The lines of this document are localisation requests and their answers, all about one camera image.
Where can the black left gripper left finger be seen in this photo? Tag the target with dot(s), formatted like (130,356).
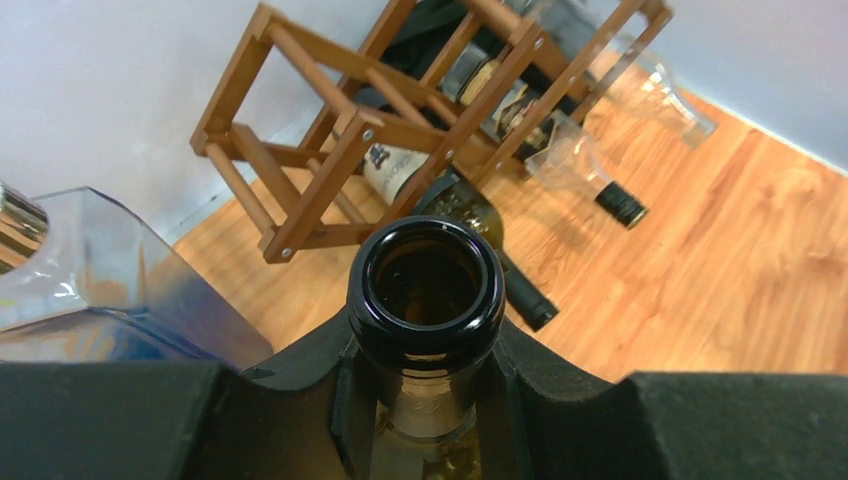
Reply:
(176,419)

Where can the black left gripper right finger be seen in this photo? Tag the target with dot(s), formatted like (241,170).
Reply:
(552,420)

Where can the dark bottle barcode label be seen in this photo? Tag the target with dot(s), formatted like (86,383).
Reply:
(426,302)

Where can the blue square glass bottle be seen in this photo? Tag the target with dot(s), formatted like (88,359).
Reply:
(84,279)

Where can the clear glass bottle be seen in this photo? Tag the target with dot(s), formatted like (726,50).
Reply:
(635,78)

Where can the dark bottle lower rack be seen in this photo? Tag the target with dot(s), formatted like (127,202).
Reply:
(390,169)

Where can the small clear bottle in rack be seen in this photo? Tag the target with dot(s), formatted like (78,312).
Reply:
(557,152)

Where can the brown wooden wine rack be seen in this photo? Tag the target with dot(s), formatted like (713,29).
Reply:
(294,195)

